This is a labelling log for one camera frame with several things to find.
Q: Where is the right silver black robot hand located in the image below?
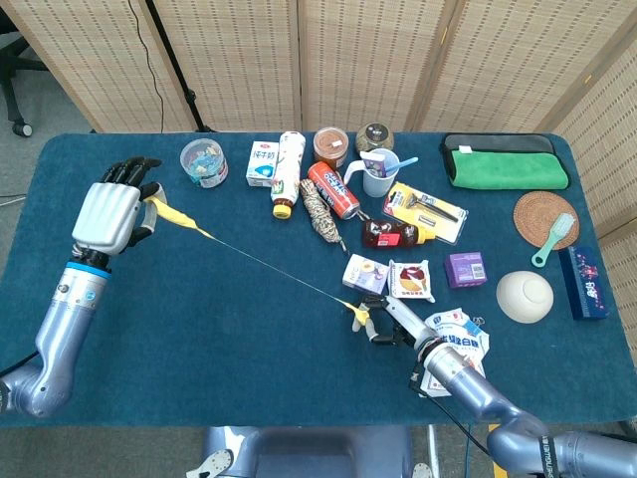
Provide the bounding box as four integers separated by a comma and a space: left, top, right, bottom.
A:
351, 294, 440, 351

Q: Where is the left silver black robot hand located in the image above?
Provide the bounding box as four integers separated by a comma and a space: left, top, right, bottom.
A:
71, 156, 165, 257

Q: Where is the yellow stretchy toy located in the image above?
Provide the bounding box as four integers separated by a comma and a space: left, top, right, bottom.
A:
143, 194, 377, 341

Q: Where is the white snack packet with pie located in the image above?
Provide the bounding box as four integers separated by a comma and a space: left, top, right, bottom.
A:
385, 258, 436, 304

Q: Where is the white sugar bag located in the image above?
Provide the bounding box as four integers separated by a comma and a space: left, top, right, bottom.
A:
417, 307, 493, 399

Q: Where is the white purple juice carton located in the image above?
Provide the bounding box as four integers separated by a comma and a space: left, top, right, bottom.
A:
341, 253, 390, 299

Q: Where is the small purple box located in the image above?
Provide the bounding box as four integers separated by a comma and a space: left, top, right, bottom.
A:
443, 251, 489, 291

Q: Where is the dark red sauce packet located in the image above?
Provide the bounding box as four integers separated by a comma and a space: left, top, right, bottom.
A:
361, 219, 437, 250

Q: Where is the razor in yellow blister pack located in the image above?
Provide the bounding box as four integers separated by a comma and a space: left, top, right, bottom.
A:
381, 180, 470, 245

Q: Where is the clear plastic tub of clips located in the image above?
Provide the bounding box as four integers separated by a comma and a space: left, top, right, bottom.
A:
179, 137, 230, 189

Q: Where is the beige upturned bowl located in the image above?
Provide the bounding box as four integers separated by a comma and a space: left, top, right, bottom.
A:
496, 270, 555, 326

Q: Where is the blue felt table cover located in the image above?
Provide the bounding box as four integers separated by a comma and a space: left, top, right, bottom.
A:
0, 131, 637, 428

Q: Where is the orange red drink can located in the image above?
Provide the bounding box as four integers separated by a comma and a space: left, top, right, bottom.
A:
307, 161, 361, 221

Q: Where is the light blue toothbrush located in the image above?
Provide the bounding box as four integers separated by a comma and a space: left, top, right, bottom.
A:
382, 156, 419, 176

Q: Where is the purple toothpaste tube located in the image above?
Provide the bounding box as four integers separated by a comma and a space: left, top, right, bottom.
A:
359, 151, 387, 179

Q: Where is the black tripod stand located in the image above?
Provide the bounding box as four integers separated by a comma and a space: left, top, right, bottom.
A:
143, 0, 219, 133

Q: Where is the blue-grey robot torso base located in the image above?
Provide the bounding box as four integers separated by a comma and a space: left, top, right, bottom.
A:
186, 425, 435, 478

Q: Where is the white blue milk carton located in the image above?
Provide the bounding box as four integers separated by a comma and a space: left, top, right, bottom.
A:
245, 140, 280, 188

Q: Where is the round woven rattan coaster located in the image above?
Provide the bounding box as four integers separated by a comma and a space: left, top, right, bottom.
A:
513, 190, 581, 251

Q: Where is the black office chair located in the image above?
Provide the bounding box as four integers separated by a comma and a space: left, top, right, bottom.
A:
0, 9, 51, 138

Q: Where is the mint green scrubbing brush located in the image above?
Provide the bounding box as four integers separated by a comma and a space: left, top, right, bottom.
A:
531, 212, 576, 268

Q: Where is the green microfibre cloth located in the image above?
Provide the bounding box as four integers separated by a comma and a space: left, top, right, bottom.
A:
447, 150, 570, 191

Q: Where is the long dark blue box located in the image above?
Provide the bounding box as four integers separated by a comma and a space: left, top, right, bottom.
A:
557, 245, 611, 321

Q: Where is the glass jar with dark lid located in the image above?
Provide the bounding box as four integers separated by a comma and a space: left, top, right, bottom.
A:
354, 121, 395, 154

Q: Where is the orange plastic jar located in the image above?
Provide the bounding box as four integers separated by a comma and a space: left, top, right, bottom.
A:
313, 126, 350, 170

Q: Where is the tea bottle with yellow cap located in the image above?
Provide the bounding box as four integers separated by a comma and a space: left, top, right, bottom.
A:
270, 130, 308, 219

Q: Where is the grey black folded cloth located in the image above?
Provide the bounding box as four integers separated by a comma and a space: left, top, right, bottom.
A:
440, 132, 556, 156

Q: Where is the bamboo folding screen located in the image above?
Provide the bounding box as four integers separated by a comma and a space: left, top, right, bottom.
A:
0, 0, 637, 350

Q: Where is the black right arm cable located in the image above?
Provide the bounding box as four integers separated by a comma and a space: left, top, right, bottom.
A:
409, 361, 500, 458

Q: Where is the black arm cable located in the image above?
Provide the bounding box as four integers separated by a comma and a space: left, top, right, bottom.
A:
0, 350, 40, 378
409, 361, 500, 458

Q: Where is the braided brown white rope bundle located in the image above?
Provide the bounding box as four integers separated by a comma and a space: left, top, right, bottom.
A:
298, 177, 349, 255

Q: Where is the pale blue handled cup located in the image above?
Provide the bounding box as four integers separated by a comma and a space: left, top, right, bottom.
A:
342, 147, 401, 198

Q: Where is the thin black hanging cable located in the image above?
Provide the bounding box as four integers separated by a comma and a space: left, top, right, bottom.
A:
126, 0, 168, 133

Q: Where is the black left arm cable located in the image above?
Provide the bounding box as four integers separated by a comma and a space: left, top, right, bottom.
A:
0, 350, 40, 378

